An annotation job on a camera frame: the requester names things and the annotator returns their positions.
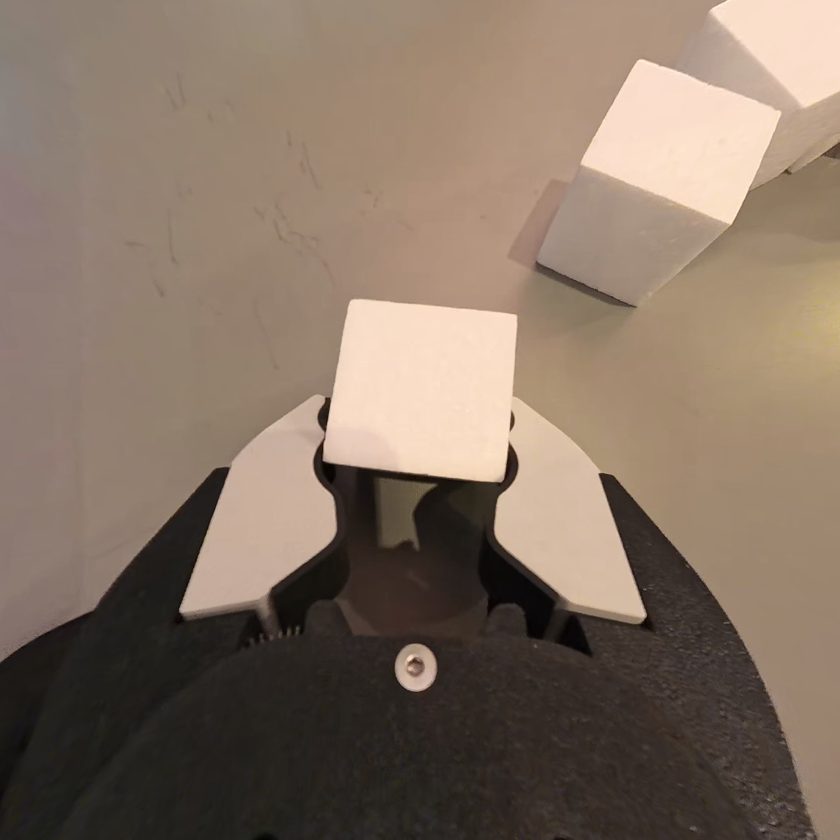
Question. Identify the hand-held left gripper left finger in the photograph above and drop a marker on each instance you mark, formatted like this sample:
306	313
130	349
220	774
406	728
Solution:
262	525

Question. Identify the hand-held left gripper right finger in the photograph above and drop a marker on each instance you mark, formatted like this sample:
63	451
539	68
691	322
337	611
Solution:
564	531

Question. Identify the white hard foam cube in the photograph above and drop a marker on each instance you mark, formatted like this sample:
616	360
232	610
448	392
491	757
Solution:
420	387
781	59
663	170

